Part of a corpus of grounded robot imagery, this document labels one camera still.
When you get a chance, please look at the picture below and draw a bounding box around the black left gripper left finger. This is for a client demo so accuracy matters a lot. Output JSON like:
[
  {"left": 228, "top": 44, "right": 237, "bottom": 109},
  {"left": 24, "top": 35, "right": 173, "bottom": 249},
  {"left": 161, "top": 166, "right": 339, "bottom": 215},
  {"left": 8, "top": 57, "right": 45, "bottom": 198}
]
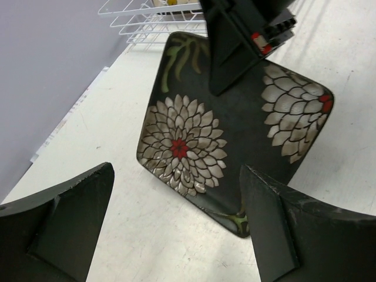
[{"left": 1, "top": 162, "right": 114, "bottom": 281}]

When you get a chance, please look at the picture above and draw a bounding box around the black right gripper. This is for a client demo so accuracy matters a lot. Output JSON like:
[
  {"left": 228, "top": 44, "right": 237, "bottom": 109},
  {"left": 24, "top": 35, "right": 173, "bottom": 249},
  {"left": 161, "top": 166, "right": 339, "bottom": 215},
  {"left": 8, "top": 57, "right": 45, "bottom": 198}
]
[{"left": 202, "top": 1, "right": 297, "bottom": 96}]

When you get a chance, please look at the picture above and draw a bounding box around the black floral square plate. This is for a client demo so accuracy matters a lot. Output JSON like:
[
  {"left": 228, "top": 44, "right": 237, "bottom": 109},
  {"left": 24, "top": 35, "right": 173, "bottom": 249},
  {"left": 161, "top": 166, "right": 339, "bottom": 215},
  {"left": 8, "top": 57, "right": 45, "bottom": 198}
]
[{"left": 136, "top": 32, "right": 334, "bottom": 238}]

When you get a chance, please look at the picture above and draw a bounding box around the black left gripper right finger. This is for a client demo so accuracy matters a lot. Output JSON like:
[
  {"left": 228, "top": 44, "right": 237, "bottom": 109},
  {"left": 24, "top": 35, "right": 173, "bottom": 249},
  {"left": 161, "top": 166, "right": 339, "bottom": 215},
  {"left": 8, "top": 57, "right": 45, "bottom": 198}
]
[{"left": 240, "top": 165, "right": 375, "bottom": 281}]

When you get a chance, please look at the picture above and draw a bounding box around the white wire dish rack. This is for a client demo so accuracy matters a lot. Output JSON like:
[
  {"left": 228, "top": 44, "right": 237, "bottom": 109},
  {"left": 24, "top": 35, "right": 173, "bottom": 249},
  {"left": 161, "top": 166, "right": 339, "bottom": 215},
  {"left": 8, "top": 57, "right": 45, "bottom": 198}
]
[{"left": 98, "top": 0, "right": 207, "bottom": 44}]

